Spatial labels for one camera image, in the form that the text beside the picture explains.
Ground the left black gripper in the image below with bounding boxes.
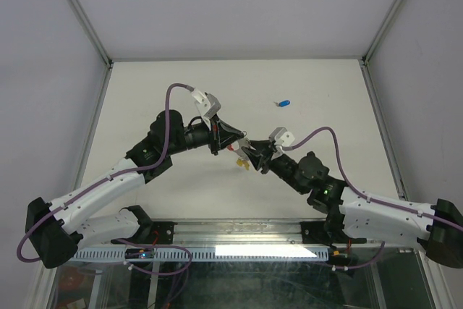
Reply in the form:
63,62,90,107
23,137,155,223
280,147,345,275
166,114,244,156

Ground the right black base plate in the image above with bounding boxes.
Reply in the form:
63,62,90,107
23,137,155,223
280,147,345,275
300,220,367,245

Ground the blue tag key far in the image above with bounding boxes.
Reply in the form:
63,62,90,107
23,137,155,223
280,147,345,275
275,100,291,108

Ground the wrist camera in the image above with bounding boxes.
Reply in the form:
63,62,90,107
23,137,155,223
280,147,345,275
190,88,221,130
268,127,295,153

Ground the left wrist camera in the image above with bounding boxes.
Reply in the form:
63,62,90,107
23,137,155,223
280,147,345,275
190,88,221,130

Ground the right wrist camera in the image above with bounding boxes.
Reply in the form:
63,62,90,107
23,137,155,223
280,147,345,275
268,127,295,153

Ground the white slotted cable duct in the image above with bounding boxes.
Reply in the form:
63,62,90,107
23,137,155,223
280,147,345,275
71,244,329,263

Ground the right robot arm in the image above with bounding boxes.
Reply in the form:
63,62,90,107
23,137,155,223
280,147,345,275
243,140,462,268

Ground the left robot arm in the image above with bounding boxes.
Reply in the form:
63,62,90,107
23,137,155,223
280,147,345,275
24,109,245,269

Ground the aluminium mounting rail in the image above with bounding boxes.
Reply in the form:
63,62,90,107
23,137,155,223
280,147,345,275
108,217,433,248

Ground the red handle keyring holder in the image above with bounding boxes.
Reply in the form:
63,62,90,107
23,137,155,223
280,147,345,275
226,131,250,161

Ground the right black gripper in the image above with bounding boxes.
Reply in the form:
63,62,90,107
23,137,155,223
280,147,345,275
241,140,306,195

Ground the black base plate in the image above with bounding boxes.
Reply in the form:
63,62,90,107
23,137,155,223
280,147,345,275
110,220,175,245
300,220,367,245

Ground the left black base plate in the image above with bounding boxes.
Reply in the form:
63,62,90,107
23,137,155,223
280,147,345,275
110,220,175,245

